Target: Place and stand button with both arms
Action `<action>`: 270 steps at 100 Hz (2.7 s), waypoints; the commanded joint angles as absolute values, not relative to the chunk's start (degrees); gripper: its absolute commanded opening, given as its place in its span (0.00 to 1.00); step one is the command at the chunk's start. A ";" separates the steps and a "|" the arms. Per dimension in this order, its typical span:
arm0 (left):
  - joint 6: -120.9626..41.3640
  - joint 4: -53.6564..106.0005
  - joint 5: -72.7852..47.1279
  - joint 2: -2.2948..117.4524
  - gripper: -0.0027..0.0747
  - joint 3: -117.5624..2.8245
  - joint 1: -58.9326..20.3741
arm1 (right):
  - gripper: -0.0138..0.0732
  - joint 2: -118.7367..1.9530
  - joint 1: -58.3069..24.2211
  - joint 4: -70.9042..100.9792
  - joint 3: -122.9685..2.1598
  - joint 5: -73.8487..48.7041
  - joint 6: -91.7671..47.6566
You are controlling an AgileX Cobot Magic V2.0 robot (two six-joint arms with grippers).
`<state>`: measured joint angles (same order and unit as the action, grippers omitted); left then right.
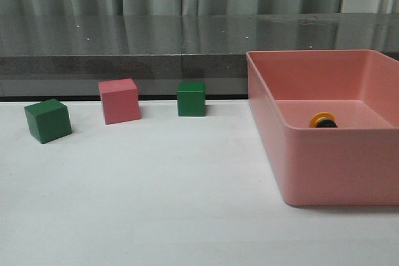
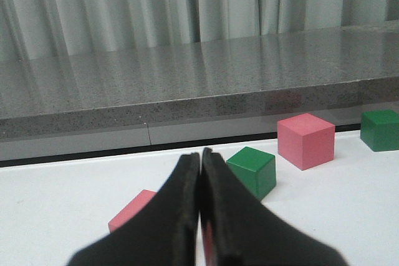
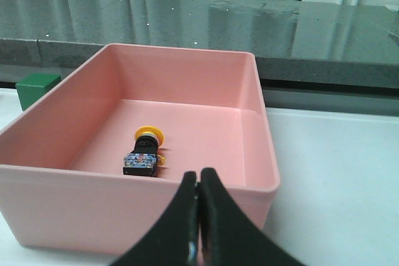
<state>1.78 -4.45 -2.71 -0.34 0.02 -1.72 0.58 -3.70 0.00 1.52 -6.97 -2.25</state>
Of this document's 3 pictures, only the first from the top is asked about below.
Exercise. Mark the yellow push button switch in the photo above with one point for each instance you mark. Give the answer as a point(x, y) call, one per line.
point(323, 120)

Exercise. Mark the green cube middle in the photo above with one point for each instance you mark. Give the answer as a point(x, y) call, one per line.
point(191, 99)

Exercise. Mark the green cube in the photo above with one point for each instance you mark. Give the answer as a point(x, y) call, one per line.
point(48, 120)
point(191, 99)

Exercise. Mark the pink cube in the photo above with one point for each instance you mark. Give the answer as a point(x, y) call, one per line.
point(119, 101)

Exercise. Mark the grey stone counter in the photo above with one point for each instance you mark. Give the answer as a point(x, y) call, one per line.
point(67, 56)

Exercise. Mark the green cube left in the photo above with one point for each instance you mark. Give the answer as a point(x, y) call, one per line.
point(48, 120)

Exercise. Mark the pink plastic bin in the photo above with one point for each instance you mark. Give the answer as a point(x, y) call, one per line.
point(355, 164)

